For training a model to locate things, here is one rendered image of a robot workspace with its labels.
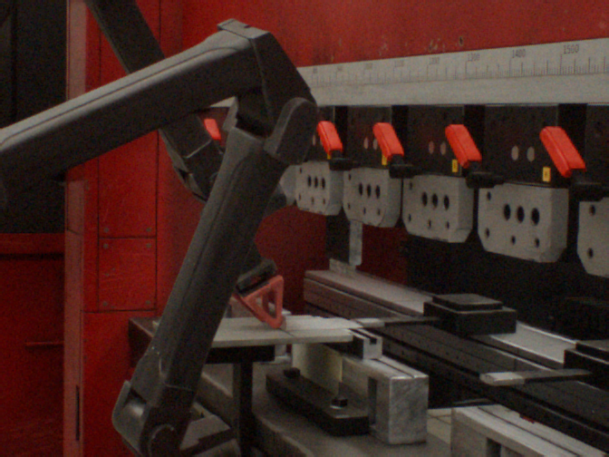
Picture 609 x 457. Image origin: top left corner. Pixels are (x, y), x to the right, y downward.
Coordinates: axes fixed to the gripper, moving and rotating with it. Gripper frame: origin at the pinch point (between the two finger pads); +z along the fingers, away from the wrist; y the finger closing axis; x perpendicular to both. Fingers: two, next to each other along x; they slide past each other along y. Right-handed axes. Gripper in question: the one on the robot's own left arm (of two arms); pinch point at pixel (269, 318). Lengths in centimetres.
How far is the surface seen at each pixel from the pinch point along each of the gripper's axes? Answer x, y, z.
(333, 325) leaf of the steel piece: -8.5, -1.6, 5.5
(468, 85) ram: -23, -45, -28
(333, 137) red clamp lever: -17.1, -11.3, -22.9
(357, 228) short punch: -17.3, -4.9, -7.4
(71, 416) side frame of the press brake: 29, 98, 30
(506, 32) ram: -25, -53, -33
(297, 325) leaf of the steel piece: -3.3, -1.1, 2.8
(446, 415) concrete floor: -127, 295, 183
